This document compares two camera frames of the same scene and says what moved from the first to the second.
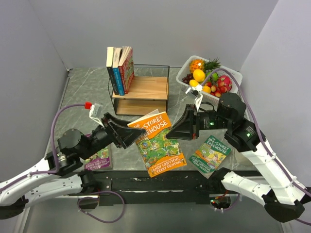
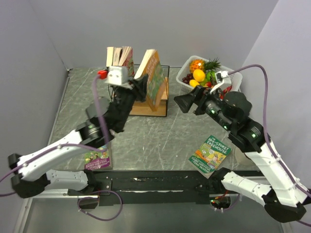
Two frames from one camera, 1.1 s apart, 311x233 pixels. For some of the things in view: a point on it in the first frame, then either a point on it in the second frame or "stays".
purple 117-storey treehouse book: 100,161 stays
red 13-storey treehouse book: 126,67 stays
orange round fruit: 198,75 stays
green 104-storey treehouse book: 210,155 stays
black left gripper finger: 127,136 → 141,84
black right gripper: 188,127 → 202,93
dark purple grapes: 187,79 stays
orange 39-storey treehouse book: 161,154 → 151,65
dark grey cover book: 109,66 stays
